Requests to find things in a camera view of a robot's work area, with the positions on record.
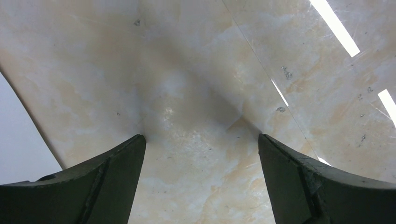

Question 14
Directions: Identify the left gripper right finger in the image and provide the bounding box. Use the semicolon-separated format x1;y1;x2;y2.
258;134;396;224

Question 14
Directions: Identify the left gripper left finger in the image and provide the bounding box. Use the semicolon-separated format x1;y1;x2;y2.
0;134;146;224

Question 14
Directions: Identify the clear glass sheet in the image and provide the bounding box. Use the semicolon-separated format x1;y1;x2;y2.
225;0;396;182

